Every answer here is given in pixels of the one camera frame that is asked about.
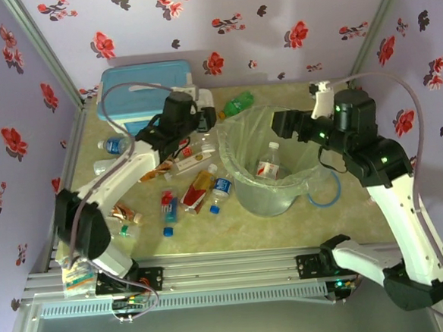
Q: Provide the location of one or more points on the brown swirl bottle beige cap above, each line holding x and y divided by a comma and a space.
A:
122, 212

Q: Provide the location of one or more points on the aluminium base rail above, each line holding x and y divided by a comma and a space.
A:
228, 268

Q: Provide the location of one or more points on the clear plastic bottle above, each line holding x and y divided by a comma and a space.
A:
206, 140

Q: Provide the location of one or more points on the clear bottle green cap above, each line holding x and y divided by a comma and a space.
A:
124, 230

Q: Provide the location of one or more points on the white storage box blue lid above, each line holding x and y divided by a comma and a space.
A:
144, 88

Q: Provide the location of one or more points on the yellow bottle red label white cap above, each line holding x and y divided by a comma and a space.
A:
198, 192

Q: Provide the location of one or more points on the clear plastic bin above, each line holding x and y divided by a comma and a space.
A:
266, 201

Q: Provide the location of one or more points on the small controller circuit board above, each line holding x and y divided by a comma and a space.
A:
130, 303
342, 283

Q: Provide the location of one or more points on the clear bottle blue label white cap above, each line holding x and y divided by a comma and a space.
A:
113, 145

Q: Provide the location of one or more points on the clear bottle red label white cap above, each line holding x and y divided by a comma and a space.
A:
269, 164

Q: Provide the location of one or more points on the aluminium frame post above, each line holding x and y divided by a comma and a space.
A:
378, 29
46, 53

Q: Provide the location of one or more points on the green plastic bottle yellow cap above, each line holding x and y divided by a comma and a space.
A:
236, 105

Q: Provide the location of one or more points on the clear plastic bin liner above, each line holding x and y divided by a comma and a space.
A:
236, 161

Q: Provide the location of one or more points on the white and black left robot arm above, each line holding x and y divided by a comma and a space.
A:
119, 173

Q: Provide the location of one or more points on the white printed packet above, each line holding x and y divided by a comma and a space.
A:
75, 277

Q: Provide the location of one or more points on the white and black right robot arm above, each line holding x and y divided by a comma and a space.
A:
400, 214

